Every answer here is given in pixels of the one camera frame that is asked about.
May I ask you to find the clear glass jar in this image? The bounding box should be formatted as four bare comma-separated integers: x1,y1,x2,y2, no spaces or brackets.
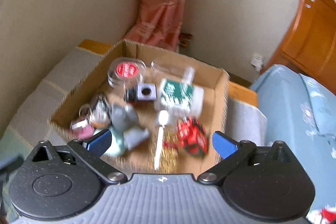
150,61,195,84

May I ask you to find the blue floral bedding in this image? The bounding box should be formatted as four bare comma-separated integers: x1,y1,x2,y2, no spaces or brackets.
250,65,335,223

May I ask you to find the clear jar with red lid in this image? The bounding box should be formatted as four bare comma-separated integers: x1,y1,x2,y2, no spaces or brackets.
107,57,147,88

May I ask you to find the pink keychain trinket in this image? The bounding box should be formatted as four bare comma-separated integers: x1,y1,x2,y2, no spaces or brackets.
70,100,110,139

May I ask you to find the wooden bed headboard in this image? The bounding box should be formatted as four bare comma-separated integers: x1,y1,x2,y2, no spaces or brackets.
261,0,336,93

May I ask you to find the jar with gold red contents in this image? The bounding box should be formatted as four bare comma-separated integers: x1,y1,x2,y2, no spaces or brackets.
157,132,179,173

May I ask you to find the brown cardboard box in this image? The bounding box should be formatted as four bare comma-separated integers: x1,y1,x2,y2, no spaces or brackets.
50,39,230,177

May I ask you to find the teal grey blanket mat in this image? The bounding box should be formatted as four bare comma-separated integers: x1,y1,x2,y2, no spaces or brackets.
1,47,266,158

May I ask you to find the white plastic spoon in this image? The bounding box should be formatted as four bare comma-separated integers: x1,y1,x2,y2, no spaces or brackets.
154,110,170,171

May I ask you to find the white medical cotton swab container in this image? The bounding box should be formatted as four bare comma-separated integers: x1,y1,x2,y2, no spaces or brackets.
154,79,205,118

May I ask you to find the black wooden robot toy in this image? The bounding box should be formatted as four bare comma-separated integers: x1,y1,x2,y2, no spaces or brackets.
123,83,157,103

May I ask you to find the red wooden robot toy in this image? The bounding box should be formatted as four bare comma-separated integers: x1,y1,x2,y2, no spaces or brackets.
177,117,209,156

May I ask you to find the grey animal figurine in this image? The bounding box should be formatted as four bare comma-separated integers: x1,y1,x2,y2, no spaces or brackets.
104,103,151,157

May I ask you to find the white wall plug charger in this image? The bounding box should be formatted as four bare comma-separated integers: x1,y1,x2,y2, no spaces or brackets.
251,53,264,72

